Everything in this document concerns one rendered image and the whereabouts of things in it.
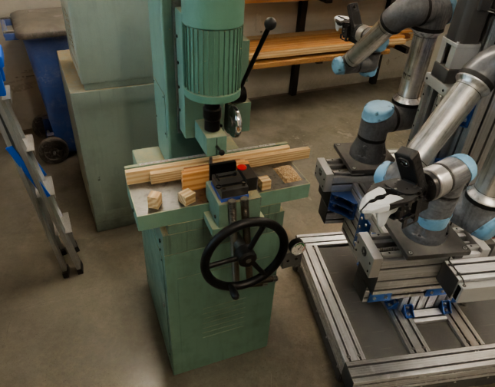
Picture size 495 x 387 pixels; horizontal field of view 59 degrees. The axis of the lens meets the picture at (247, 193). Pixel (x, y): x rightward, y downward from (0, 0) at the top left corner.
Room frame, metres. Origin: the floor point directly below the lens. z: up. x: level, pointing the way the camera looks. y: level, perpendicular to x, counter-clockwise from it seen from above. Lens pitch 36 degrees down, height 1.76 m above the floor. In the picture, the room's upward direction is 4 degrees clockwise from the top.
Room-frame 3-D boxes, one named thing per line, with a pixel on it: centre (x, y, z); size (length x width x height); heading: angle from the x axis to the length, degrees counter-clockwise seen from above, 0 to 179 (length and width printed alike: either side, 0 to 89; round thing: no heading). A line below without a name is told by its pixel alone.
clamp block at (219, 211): (1.11, 0.04, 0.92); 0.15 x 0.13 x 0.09; 114
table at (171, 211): (1.19, 0.08, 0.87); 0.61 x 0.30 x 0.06; 114
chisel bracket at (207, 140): (1.31, 0.14, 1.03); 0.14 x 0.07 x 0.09; 24
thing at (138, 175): (1.31, 0.13, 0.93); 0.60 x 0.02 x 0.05; 114
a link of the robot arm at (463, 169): (0.88, -0.48, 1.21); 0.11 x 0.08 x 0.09; 128
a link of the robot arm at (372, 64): (1.91, -0.49, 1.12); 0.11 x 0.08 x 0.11; 116
